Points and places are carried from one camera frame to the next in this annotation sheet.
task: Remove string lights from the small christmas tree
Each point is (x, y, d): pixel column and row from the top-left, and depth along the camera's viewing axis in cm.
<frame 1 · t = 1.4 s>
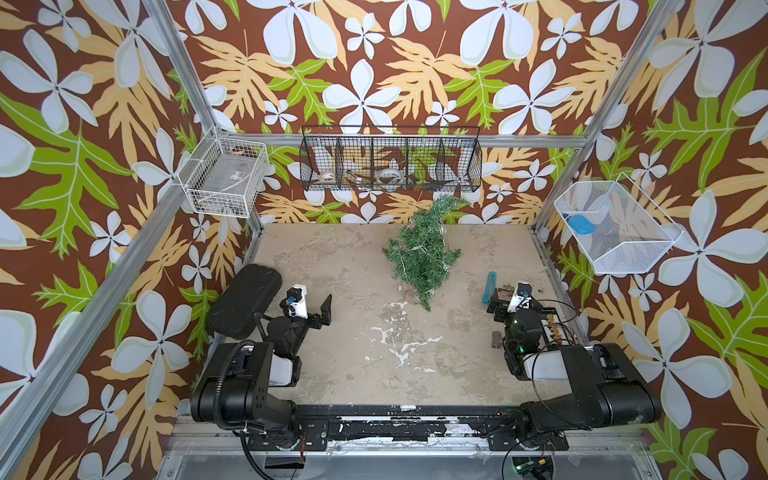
left hand: (315, 290, 88), fingers open
right hand: (511, 291, 90), fingers open
black zipper case: (249, 290, 98), point 5 cm above the table
blue object in basket: (582, 224, 88), point 26 cm above the table
small metal fitting: (497, 340, 90), point 3 cm above the table
black terminal board: (553, 329, 93), point 2 cm above the table

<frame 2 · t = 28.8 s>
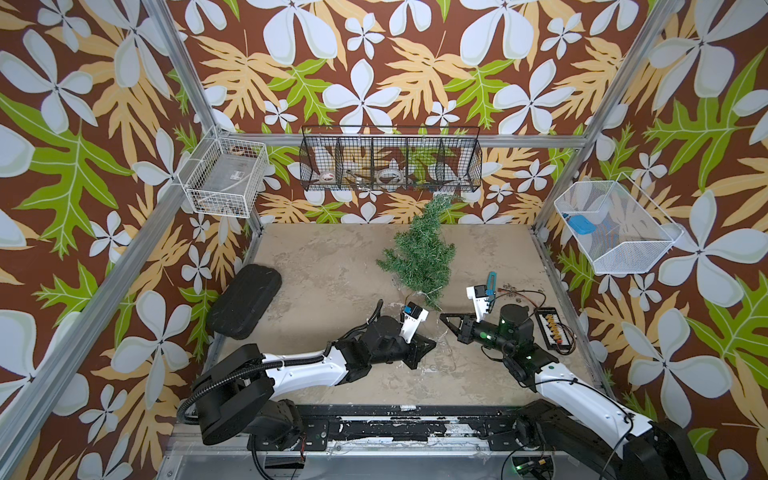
left hand: (438, 342, 76), fingers closed
right hand: (439, 318, 78), fingers closed
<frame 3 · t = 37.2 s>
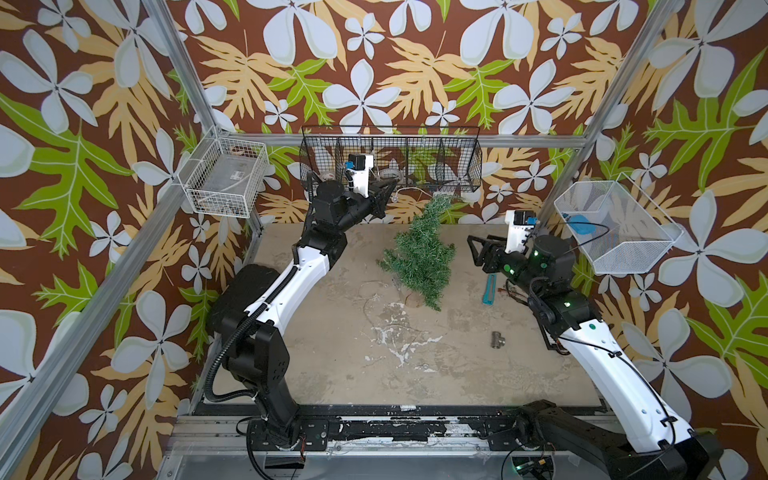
left hand: (396, 177, 70), fingers closed
right hand: (476, 235, 70), fingers open
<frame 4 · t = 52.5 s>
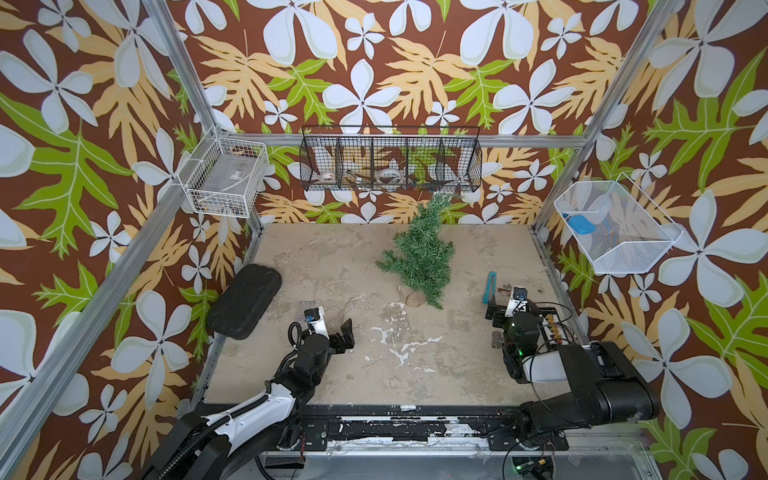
left hand: (338, 319, 86), fingers open
right hand: (508, 297, 91), fingers open
